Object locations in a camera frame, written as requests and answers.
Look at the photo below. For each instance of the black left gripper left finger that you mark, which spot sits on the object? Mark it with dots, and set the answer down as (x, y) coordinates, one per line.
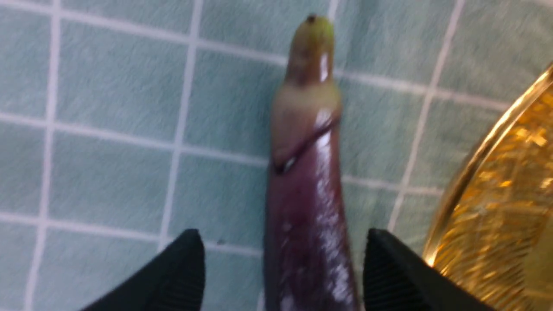
(174, 280)

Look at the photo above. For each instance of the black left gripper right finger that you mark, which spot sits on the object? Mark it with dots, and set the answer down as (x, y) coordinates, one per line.
(396, 279)

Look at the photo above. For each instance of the purple eggplant green stem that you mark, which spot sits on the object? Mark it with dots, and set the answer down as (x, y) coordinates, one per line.
(307, 256)

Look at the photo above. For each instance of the amber glass plate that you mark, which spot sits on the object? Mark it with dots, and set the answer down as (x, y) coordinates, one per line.
(492, 231)

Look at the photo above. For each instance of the green checkered tablecloth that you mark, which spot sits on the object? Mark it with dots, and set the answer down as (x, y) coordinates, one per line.
(124, 122)

